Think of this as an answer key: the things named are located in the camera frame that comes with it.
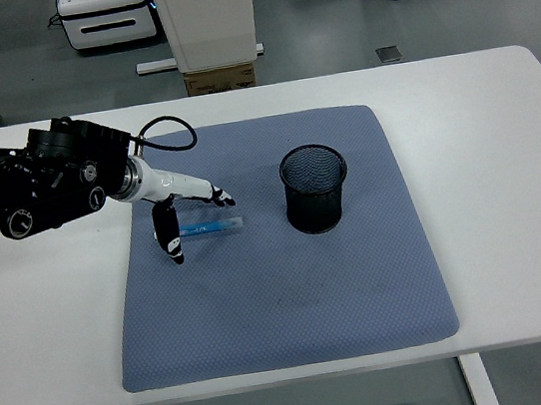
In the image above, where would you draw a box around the brown cardboard box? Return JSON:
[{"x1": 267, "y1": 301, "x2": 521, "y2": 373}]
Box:
[{"x1": 183, "y1": 61, "x2": 260, "y2": 98}]

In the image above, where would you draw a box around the white table leg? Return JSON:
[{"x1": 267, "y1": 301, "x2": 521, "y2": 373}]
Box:
[{"x1": 456, "y1": 350, "x2": 502, "y2": 405}]

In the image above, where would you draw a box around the blue marker with clear cap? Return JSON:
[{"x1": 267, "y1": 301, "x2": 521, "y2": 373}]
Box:
[{"x1": 152, "y1": 214, "x2": 246, "y2": 242}]

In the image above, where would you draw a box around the white machine pedestal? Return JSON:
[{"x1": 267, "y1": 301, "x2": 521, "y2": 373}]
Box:
[{"x1": 150, "y1": 0, "x2": 266, "y2": 77}]

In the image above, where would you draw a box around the blue-grey textured mat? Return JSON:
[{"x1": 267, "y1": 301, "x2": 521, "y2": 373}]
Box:
[{"x1": 88, "y1": 93, "x2": 464, "y2": 395}]

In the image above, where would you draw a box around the black mesh pen holder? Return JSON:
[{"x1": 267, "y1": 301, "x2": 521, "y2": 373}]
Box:
[{"x1": 276, "y1": 139, "x2": 358, "y2": 239}]

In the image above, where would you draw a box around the black floor cable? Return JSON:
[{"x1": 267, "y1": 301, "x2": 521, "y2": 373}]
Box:
[{"x1": 44, "y1": 0, "x2": 69, "y2": 31}]

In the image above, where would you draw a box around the white floor bar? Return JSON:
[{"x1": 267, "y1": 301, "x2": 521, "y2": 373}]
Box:
[{"x1": 135, "y1": 41, "x2": 268, "y2": 76}]

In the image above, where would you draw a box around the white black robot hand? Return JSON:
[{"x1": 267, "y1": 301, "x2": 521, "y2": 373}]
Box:
[{"x1": 131, "y1": 145, "x2": 245, "y2": 271}]

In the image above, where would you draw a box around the grey metal floor plate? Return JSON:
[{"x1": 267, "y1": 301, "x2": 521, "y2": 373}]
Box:
[{"x1": 374, "y1": 44, "x2": 405, "y2": 66}]

